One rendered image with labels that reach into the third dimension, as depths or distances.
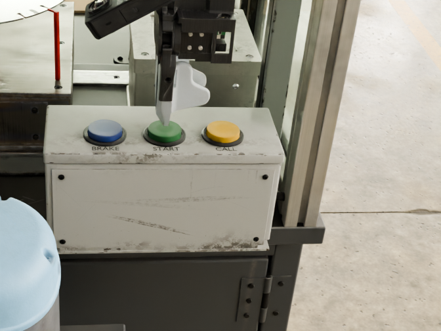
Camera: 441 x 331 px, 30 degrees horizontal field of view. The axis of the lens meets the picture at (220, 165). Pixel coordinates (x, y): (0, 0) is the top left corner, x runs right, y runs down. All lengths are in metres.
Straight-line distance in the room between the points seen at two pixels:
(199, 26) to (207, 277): 0.42
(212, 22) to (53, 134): 0.24
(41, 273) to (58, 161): 0.28
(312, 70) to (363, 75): 2.24
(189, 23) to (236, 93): 0.33
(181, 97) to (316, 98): 0.17
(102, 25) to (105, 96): 0.47
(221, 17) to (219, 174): 0.19
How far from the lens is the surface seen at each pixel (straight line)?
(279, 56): 1.08
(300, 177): 1.05
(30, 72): 1.21
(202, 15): 0.88
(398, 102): 3.06
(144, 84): 1.16
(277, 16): 1.05
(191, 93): 0.93
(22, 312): 0.69
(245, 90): 1.18
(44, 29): 1.33
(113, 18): 0.88
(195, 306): 1.19
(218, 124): 0.99
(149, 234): 1.01
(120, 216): 0.99
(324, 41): 0.96
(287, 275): 1.18
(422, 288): 2.24
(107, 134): 0.95
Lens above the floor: 1.42
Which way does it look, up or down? 34 degrees down
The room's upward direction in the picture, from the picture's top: 6 degrees clockwise
